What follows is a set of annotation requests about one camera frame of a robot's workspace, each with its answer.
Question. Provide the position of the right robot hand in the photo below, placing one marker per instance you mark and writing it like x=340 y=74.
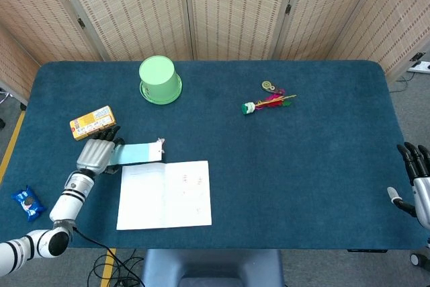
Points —
x=423 y=199

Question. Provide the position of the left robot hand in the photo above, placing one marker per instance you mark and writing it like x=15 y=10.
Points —
x=95 y=156

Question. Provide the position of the light blue tasselled bookmark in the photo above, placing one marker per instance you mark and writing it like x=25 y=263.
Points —
x=141 y=153

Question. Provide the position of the white notebook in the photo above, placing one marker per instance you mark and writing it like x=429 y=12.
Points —
x=144 y=196

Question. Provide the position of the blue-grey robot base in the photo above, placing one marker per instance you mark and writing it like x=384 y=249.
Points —
x=211 y=267

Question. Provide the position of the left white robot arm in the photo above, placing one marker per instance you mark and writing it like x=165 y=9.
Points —
x=70 y=199

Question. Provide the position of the yellow cardboard box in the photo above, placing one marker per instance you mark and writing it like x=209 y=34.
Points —
x=92 y=122

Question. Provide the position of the black and white caster wheel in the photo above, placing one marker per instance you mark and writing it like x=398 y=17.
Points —
x=416 y=258

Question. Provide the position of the black desk control panel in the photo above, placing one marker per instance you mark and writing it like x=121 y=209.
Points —
x=366 y=250

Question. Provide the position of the blue cookie packet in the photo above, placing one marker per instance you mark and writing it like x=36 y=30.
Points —
x=28 y=203

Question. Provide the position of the office chair base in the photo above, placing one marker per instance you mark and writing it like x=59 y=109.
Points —
x=2 y=123

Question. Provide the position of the upturned green plastic bucket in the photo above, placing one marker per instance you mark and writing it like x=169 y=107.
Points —
x=158 y=75

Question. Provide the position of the white power strip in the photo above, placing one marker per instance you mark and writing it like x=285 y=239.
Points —
x=421 y=66

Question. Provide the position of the dark blue table cloth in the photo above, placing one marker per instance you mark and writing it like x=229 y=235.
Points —
x=268 y=166

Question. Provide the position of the colourful feather shuttlecock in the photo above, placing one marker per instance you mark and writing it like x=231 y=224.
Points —
x=248 y=108

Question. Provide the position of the correction tape dispenser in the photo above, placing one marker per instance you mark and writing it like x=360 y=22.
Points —
x=267 y=84

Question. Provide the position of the woven bamboo folding screen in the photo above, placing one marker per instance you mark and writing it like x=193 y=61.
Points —
x=235 y=14

